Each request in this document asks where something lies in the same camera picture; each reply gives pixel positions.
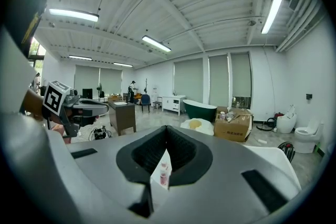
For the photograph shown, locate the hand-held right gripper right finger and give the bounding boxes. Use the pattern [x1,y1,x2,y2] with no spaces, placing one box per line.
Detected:
[149,124,302,224]

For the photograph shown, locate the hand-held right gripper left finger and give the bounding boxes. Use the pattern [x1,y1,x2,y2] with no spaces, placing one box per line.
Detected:
[65,124,169,224]

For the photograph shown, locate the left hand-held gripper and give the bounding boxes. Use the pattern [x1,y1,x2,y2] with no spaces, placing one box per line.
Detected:
[41,80,110,138]

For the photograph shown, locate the white floral lotion bottle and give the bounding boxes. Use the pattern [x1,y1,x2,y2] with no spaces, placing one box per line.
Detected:
[159,167,170,187]

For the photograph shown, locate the person's left forearm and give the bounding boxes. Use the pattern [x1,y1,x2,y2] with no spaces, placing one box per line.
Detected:
[20,88,45,121]

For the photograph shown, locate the green bathtub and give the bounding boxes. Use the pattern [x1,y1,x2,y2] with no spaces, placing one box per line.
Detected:
[182,99,218,123]

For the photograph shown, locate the grey window blind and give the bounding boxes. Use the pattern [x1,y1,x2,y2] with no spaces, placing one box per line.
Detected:
[99,67,123,95]
[74,65,101,99]
[173,58,204,104]
[208,55,230,108]
[230,52,253,99]

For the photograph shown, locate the brown wooden desk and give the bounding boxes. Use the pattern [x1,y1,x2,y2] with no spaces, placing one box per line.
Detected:
[108,100,138,137]

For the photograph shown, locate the blue chair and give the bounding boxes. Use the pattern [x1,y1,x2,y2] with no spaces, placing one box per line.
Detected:
[140,94,152,113]

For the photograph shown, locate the open cardboard box with bottles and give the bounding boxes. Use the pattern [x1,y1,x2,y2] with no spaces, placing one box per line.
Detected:
[213,106,254,143]

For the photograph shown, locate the egg-shaped cushion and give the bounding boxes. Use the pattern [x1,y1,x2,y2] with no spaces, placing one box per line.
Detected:
[180,118,215,136]

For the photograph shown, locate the white cabinet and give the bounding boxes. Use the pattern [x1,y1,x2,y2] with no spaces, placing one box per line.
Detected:
[161,94,186,116]

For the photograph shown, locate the white rounded toilet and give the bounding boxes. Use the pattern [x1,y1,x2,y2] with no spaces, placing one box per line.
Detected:
[276,104,298,134]

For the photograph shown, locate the black equipment with cables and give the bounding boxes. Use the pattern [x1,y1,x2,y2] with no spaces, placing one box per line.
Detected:
[89,125,112,141]

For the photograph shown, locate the black hose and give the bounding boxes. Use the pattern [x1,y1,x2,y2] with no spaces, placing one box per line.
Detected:
[256,116,278,132]

